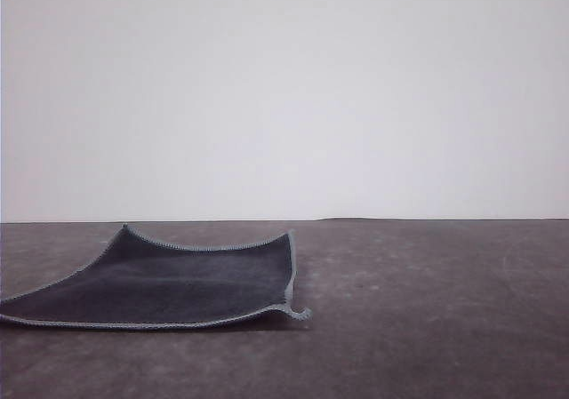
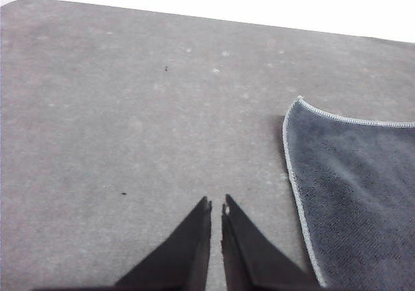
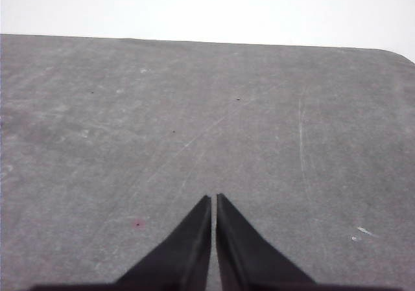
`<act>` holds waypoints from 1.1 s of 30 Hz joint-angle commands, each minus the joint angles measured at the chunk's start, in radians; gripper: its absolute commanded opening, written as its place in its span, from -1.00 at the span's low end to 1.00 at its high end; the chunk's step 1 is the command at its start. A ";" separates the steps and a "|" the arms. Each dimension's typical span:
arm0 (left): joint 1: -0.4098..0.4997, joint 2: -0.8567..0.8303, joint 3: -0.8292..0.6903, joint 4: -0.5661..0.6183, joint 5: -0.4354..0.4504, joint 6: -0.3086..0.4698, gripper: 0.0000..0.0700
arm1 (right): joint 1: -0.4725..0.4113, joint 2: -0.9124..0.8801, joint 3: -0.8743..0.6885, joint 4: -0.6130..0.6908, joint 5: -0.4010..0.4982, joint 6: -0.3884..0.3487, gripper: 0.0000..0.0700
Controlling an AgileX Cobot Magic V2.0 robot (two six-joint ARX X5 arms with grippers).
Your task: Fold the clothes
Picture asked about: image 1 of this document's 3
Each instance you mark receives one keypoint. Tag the purple towel with grey hem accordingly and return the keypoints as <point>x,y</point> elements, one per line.
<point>169,283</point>

